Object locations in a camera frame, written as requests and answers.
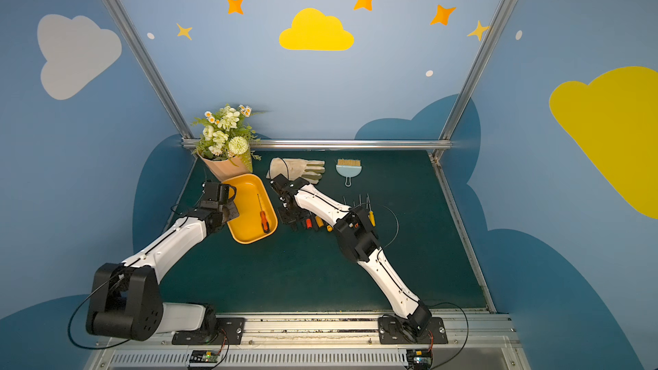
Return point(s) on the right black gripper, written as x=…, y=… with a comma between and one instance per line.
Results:
x=288, y=211

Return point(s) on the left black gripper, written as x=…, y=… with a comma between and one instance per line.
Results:
x=226, y=211

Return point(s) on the yellow plastic storage box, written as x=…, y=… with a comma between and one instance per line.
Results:
x=246, y=229

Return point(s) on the yellow black handled screwdriver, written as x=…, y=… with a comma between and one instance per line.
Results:
x=371, y=215

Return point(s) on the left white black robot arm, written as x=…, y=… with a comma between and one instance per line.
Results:
x=126, y=300

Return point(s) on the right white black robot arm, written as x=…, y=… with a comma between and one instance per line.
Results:
x=358, y=242

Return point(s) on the beige work glove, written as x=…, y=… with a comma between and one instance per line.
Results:
x=310, y=170

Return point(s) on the pink pot with flowers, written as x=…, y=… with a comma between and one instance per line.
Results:
x=225, y=145

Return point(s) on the small blue brush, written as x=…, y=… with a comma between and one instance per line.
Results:
x=348, y=169

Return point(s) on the left circuit board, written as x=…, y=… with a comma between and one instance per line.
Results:
x=204, y=359

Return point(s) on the circuit board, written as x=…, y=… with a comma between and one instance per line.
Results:
x=204, y=359
x=419, y=359

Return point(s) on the right circuit board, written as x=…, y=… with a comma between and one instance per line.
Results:
x=419, y=359

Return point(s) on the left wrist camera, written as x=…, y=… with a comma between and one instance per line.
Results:
x=217, y=195

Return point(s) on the aluminium back frame bar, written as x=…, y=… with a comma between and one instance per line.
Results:
x=343, y=145

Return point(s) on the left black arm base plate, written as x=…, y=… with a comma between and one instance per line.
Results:
x=222, y=330

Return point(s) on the aluminium front rail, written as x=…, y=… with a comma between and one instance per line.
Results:
x=476, y=340

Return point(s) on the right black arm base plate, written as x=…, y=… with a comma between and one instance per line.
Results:
x=392, y=330

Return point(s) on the left aluminium frame post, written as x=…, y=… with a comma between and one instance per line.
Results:
x=125, y=25

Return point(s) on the aluminium frame post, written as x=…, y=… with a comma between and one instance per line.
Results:
x=485, y=51
x=125, y=25

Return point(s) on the right aluminium frame post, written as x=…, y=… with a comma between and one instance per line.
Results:
x=485, y=51

